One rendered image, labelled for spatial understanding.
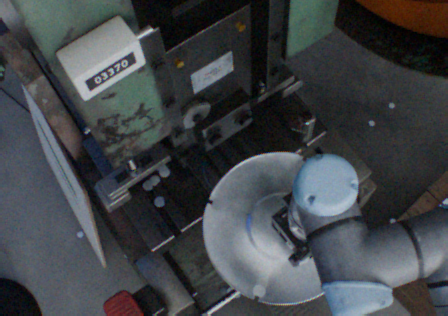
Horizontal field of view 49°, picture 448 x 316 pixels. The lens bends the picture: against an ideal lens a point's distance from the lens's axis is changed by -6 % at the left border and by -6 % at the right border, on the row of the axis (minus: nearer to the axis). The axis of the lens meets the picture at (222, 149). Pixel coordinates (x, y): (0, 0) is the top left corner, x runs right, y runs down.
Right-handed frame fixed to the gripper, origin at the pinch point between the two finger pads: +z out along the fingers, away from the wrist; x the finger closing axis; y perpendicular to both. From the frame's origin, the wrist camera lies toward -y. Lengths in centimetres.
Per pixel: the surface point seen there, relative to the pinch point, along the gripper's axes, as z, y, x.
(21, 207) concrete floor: 80, 83, 57
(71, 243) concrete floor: 80, 60, 47
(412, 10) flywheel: -26.6, 17.7, -33.0
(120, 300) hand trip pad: 3.5, 13.9, 32.3
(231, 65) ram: -25.9, 26.5, -3.2
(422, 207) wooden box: 45, -4, -44
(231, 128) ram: -12.6, 23.6, -0.6
